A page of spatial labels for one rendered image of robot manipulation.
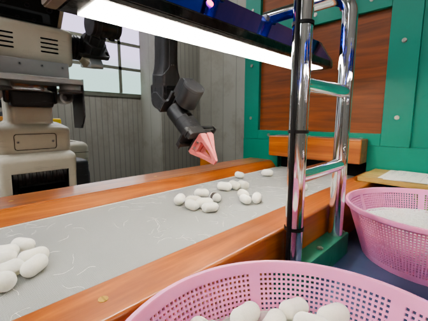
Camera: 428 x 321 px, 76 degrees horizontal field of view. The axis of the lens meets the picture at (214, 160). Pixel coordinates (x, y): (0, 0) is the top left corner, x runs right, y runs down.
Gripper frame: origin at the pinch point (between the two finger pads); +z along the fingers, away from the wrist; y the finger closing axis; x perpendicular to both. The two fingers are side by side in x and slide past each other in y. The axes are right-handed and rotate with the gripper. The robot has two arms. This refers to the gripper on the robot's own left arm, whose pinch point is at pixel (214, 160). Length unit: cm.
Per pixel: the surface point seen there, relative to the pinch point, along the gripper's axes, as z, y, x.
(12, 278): 14.5, -44.3, -5.6
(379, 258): 36.2, 0.2, -15.4
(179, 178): -3.1, -4.3, 9.7
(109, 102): -241, 111, 170
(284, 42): -2.6, 1.2, -30.6
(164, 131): -180, 158, 166
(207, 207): 12.9, -13.8, -3.3
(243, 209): 16.2, -7.1, -4.4
